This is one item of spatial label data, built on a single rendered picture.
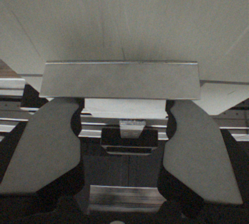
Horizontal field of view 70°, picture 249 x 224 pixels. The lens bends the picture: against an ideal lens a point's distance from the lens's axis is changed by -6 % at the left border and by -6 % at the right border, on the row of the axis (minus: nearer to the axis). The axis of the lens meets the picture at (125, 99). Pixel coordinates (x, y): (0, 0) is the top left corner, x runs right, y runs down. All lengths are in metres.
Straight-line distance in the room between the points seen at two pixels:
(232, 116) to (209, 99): 0.36
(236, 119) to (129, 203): 0.38
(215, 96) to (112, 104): 0.09
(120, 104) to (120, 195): 0.10
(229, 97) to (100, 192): 0.16
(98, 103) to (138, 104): 0.04
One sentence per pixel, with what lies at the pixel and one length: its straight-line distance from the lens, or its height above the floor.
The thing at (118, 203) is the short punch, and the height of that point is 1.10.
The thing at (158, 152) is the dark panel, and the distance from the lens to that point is 0.74.
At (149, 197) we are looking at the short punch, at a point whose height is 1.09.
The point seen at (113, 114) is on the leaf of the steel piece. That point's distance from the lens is 0.21.
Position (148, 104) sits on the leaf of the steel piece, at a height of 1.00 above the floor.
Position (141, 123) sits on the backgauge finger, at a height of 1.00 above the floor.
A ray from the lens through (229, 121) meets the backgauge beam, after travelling 0.52.
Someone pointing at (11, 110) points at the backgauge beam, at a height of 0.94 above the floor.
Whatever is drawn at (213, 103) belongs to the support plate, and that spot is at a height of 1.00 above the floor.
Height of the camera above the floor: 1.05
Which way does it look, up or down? 18 degrees down
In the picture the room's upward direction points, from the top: 178 degrees counter-clockwise
